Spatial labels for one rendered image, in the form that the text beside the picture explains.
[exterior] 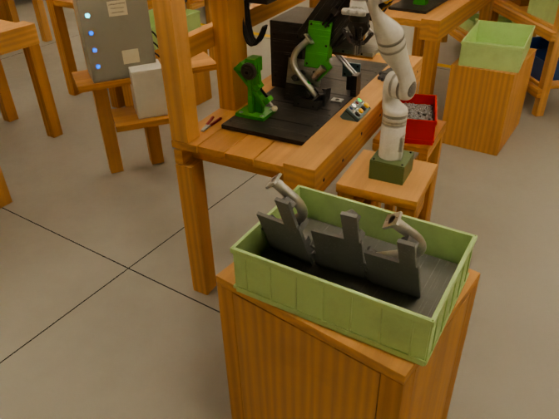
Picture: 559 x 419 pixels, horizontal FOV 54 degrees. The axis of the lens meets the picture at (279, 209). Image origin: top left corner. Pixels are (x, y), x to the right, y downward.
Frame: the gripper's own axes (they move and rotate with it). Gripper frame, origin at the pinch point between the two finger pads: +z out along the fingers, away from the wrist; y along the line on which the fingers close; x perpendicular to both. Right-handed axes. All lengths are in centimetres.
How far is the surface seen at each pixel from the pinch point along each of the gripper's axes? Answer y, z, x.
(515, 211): -65, 129, -127
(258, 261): -7, 36, 89
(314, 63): 34, 21, -36
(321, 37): 32, 9, -39
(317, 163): 6.3, 40.0, 20.2
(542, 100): -60, 113, -284
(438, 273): -52, 45, 59
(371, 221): -27, 40, 50
